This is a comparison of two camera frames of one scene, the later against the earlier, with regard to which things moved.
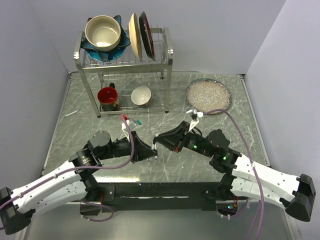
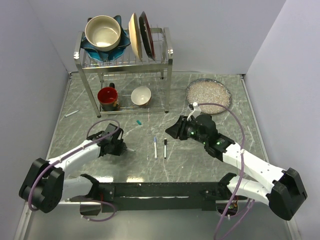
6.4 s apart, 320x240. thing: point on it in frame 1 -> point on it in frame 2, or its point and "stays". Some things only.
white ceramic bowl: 141,95 stays
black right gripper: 172,139 -> 177,130
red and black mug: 108,96 stays
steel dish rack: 129,86 stays
